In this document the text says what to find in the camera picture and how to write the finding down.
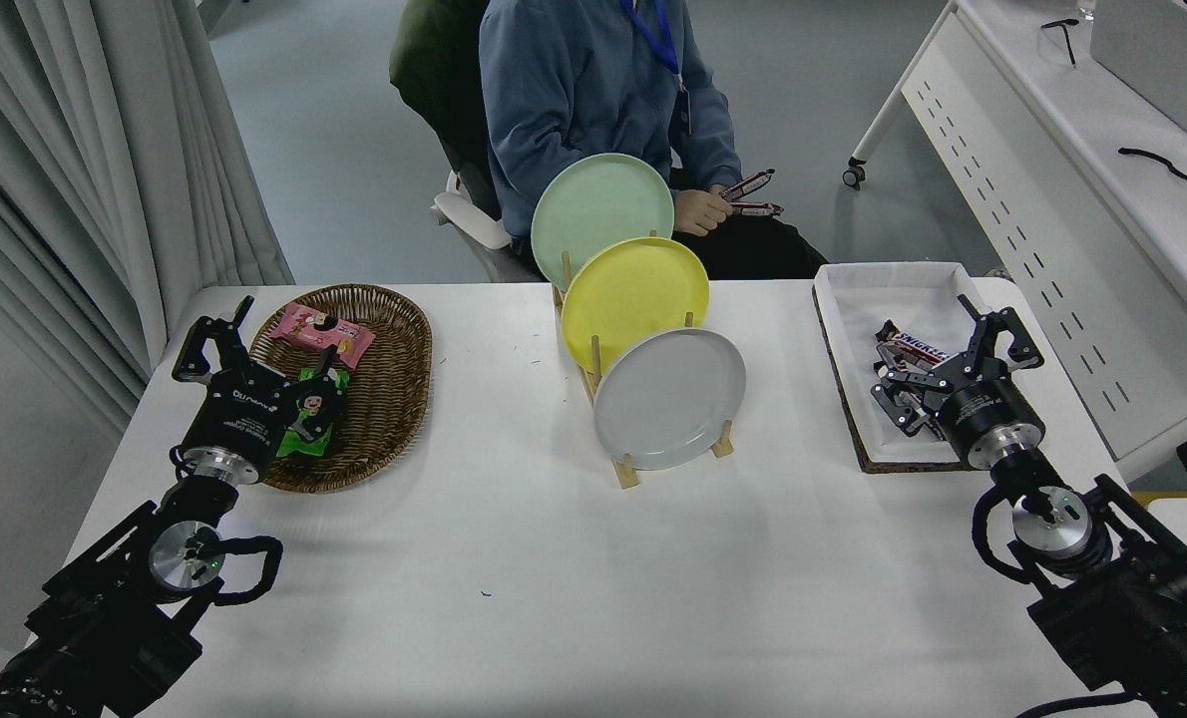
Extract white tray with cork base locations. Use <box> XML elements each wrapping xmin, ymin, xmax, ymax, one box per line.
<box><xmin>813</xmin><ymin>261</ymin><xmax>1045</xmax><ymax>474</ymax></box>

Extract person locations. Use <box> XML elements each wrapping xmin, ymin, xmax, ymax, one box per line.
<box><xmin>479</xmin><ymin>0</ymin><xmax>831</xmax><ymax>282</ymax></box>

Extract grey curtain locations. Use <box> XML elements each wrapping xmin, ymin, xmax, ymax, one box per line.
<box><xmin>0</xmin><ymin>0</ymin><xmax>295</xmax><ymax>430</ymax></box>

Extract grey plate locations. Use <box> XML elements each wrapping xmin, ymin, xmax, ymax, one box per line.
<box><xmin>593</xmin><ymin>327</ymin><xmax>747</xmax><ymax>471</ymax></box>

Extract pale green plate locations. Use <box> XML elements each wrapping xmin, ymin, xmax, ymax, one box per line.
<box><xmin>531</xmin><ymin>153</ymin><xmax>675</xmax><ymax>292</ymax></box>

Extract brown wicker basket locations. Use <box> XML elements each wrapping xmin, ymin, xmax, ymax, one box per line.
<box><xmin>250</xmin><ymin>283</ymin><xmax>434</xmax><ymax>495</ymax></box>

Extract blue lanyard with badge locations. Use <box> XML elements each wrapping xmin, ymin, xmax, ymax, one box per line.
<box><xmin>621</xmin><ymin>0</ymin><xmax>694</xmax><ymax>136</ymax></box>

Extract white perforated desk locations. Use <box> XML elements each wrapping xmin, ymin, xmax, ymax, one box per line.
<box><xmin>843</xmin><ymin>0</ymin><xmax>1187</xmax><ymax>490</ymax></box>

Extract pink snack packet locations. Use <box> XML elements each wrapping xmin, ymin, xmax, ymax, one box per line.
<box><xmin>270</xmin><ymin>301</ymin><xmax>376</xmax><ymax>370</ymax></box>

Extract black glasses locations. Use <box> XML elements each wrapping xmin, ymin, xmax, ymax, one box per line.
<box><xmin>1040</xmin><ymin>18</ymin><xmax>1081</xmax><ymax>67</ymax></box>

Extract silver laptop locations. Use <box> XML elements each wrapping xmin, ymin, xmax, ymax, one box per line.
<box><xmin>1090</xmin><ymin>0</ymin><xmax>1187</xmax><ymax>136</ymax></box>

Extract yellow plate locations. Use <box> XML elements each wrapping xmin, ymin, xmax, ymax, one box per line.
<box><xmin>561</xmin><ymin>236</ymin><xmax>710</xmax><ymax>376</ymax></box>

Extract green snack packet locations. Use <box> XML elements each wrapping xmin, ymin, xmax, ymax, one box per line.
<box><xmin>276</xmin><ymin>366</ymin><xmax>352</xmax><ymax>459</ymax></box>

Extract person's hand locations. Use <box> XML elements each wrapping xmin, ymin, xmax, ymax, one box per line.
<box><xmin>673</xmin><ymin>185</ymin><xmax>735</xmax><ymax>238</ymax></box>

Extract wooden plate rack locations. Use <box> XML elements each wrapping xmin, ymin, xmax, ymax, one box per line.
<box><xmin>552</xmin><ymin>231</ymin><xmax>735</xmax><ymax>490</ymax></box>

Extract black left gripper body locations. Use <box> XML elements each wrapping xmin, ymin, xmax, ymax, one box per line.
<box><xmin>180</xmin><ymin>364</ymin><xmax>299</xmax><ymax>472</ymax></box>

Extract black cable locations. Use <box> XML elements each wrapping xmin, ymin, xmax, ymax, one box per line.
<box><xmin>1118</xmin><ymin>148</ymin><xmax>1187</xmax><ymax>184</ymax></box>

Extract brown Snickers bar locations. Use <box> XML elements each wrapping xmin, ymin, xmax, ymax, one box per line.
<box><xmin>875</xmin><ymin>319</ymin><xmax>954</xmax><ymax>368</ymax></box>

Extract white chair with dark back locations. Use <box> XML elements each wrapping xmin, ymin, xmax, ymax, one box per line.
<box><xmin>390</xmin><ymin>0</ymin><xmax>545</xmax><ymax>283</ymax></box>

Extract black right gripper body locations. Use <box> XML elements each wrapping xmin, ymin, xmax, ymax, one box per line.
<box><xmin>938</xmin><ymin>377</ymin><xmax>1044</xmax><ymax>456</ymax></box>

